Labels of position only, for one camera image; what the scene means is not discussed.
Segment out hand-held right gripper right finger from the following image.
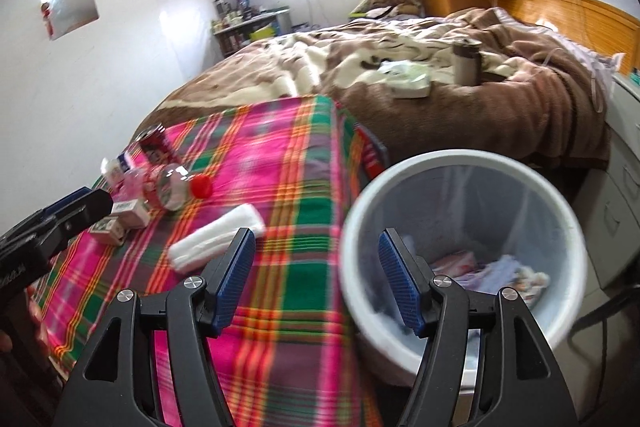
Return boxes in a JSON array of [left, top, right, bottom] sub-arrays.
[[378, 228, 573, 427]]

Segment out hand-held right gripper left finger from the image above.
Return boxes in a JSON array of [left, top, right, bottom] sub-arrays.
[[65, 228, 257, 427]]

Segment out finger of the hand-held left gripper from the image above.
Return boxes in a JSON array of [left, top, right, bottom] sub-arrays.
[[44, 187, 101, 218], [30, 192, 115, 253]]

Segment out small brown printed carton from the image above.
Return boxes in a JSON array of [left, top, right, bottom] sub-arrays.
[[89, 217, 126, 245]]

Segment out white round trash bin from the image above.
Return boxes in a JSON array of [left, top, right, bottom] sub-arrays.
[[341, 149, 587, 380]]

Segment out long white foam net sleeve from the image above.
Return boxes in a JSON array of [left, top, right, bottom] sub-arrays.
[[169, 203, 266, 272]]

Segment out pink milk carton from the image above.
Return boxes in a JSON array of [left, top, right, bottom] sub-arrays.
[[431, 251, 476, 278]]

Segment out white yogurt cup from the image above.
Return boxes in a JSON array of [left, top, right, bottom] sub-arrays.
[[100, 152, 136, 182]]

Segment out clear plastic bottle red cap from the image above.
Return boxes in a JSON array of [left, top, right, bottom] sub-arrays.
[[152, 163, 213, 212]]

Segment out red drink can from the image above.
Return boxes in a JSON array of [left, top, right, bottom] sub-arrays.
[[136, 123, 181, 165]]

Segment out purple white drink carton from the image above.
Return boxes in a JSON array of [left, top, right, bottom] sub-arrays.
[[470, 254, 551, 304]]

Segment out person's left hand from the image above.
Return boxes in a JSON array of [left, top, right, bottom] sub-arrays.
[[29, 299, 53, 345]]

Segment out pink green plaid cloth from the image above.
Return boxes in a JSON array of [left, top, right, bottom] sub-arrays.
[[30, 94, 386, 427]]

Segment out clear plastic bin liner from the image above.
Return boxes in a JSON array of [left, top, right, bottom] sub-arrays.
[[357, 162, 576, 358]]

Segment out red cardboard box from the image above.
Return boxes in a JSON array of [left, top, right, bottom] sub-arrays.
[[352, 122, 388, 182]]

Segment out brown patterned blanket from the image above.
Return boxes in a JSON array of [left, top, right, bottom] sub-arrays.
[[135, 7, 613, 170]]

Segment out white tissue pack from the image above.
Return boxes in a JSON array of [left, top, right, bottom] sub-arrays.
[[380, 61, 432, 98]]

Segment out beige thermos flask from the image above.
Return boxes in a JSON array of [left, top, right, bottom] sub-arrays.
[[452, 39, 483, 85]]

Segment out small cluttered shelf unit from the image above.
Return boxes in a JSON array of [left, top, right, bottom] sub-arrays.
[[210, 7, 292, 58]]

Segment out white nightstand with drawers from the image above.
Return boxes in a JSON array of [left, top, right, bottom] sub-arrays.
[[602, 72, 640, 288]]

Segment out wooden bed headboard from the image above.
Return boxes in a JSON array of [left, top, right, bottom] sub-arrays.
[[500, 0, 640, 75]]

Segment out silver square wall panel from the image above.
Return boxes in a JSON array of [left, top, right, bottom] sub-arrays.
[[41, 0, 100, 38]]

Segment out white charging cable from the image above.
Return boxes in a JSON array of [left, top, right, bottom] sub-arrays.
[[542, 49, 603, 112]]

